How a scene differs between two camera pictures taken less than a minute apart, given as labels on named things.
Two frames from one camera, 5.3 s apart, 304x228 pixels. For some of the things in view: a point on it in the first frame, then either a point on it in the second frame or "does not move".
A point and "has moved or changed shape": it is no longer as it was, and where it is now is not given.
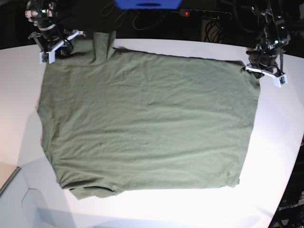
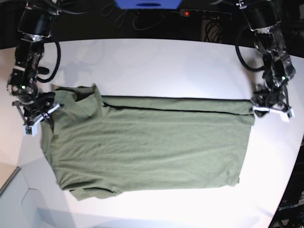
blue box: [148, 4] does not move
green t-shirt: [113, 120] has moved or changed shape
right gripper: [262, 62] -> [275, 100]
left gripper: [57, 42] -> [43, 104]
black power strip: [204, 14] does not move
